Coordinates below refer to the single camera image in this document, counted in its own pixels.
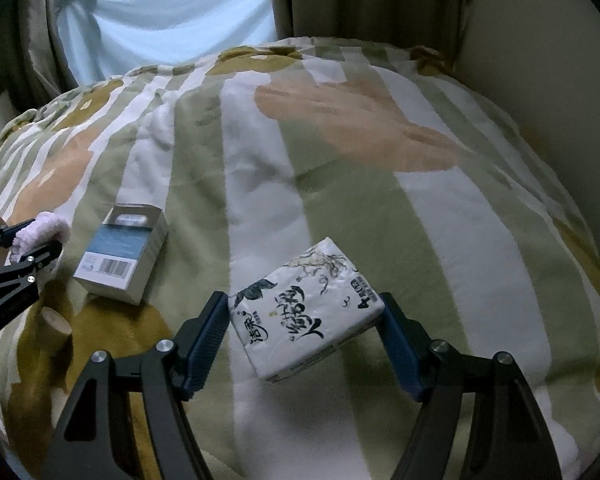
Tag floral striped blanket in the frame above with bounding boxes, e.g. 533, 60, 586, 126
0, 38, 600, 479

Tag beige tape roll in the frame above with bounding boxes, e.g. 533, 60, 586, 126
38, 307, 72, 356

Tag dark drape right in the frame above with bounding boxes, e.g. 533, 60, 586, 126
272, 0, 468, 62

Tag pink sock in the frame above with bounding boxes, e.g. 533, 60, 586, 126
8, 211, 71, 264

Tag white tissue pack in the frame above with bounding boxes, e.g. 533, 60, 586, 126
228, 237, 385, 382

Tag dark drape left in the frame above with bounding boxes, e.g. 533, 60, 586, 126
0, 0, 78, 112

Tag blue white product box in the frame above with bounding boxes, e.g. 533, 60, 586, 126
73, 204, 168, 306

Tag light blue sheer curtain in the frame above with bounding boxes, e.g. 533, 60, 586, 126
56, 0, 276, 84

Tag dark drape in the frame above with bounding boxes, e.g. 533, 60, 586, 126
0, 0, 78, 112
272, 0, 468, 62

